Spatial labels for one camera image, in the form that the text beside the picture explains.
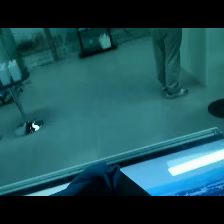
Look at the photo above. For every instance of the person's legs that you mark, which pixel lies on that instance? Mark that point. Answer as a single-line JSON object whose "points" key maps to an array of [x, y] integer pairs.
{"points": [[168, 60]]}

